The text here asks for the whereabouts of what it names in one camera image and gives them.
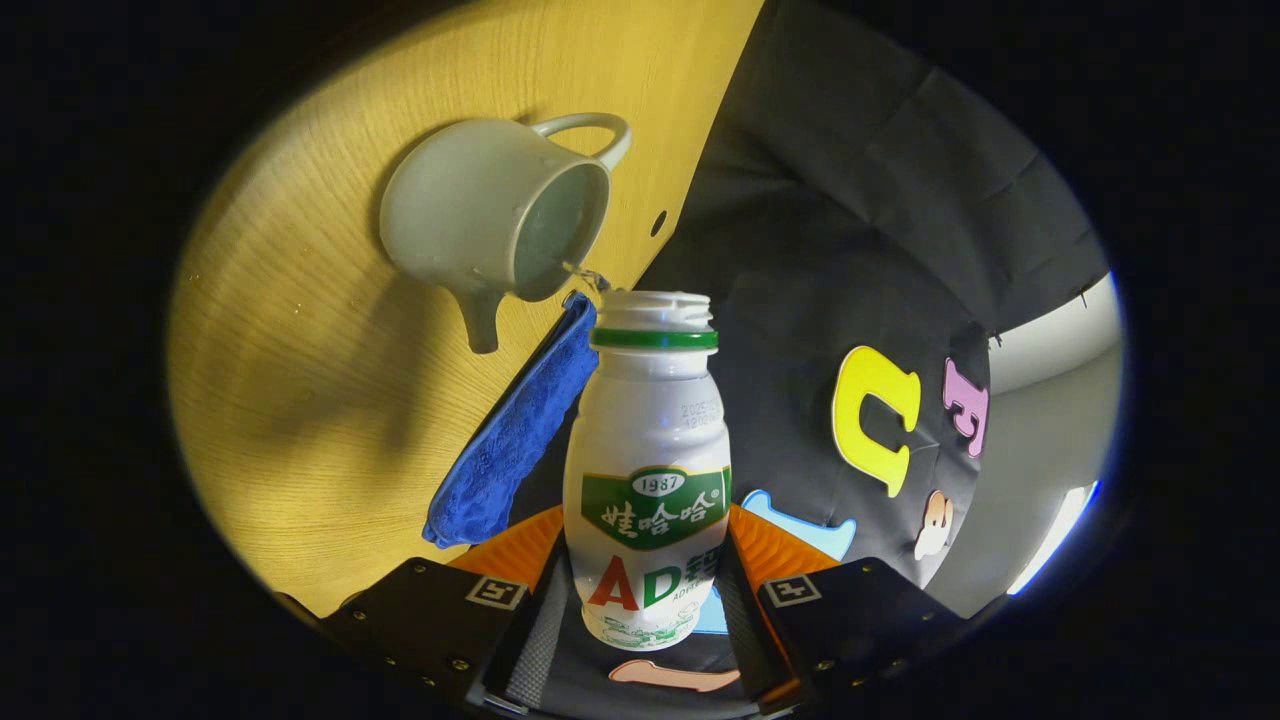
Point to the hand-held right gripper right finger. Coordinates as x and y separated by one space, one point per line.
860 620

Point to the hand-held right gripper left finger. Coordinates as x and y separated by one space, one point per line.
430 620

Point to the white green-label water bottle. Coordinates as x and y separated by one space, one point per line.
645 430

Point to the white ceramic teacup with spout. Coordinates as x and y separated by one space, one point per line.
450 215

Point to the blue folded towel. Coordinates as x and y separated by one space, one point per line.
510 440

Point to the ceiling light panel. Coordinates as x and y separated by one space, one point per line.
1055 535

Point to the black backdrop cloth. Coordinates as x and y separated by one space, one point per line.
830 200

